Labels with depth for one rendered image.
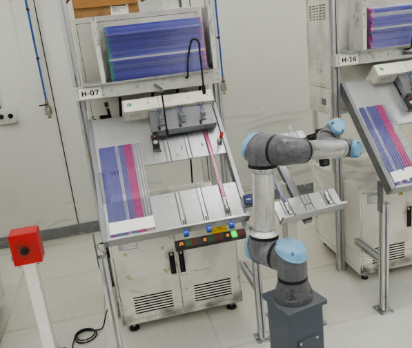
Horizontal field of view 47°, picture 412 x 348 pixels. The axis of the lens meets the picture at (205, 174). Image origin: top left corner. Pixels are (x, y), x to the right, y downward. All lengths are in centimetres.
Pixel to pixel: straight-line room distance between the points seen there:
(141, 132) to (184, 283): 87
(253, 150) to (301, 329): 71
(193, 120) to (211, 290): 98
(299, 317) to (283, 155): 62
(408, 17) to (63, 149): 274
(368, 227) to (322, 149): 121
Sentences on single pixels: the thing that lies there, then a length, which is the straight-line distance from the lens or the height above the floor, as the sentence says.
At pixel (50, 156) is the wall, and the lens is 414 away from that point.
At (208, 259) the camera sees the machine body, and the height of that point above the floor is 37.
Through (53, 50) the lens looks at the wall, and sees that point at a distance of 403.
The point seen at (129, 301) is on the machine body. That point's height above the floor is 21.
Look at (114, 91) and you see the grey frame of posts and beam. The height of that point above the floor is 134.
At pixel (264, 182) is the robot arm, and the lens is 183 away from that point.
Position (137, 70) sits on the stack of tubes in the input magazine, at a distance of 251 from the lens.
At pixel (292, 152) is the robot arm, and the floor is 114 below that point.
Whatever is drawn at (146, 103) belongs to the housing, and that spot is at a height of 125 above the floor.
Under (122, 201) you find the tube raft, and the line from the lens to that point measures 230.
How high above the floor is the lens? 159
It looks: 17 degrees down
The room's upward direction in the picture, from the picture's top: 6 degrees counter-clockwise
